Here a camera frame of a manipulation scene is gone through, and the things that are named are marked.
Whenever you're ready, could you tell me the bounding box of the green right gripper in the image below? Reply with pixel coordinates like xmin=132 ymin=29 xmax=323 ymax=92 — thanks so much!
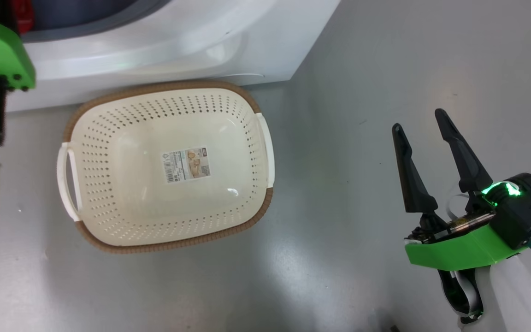
xmin=391 ymin=109 xmax=529 ymax=271

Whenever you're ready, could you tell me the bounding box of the red garment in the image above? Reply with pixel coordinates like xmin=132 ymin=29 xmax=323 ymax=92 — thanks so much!
xmin=0 ymin=0 xmax=34 ymax=36

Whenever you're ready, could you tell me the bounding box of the white front-loading washing machine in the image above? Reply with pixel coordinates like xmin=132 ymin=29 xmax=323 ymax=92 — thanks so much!
xmin=3 ymin=0 xmax=342 ymax=113

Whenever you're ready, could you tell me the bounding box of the cream perforated laundry basket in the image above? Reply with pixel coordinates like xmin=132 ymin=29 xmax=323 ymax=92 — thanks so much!
xmin=56 ymin=81 xmax=275 ymax=254

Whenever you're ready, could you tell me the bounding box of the paper product sticker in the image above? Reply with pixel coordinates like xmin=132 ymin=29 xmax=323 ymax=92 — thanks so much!
xmin=161 ymin=147 xmax=211 ymax=184

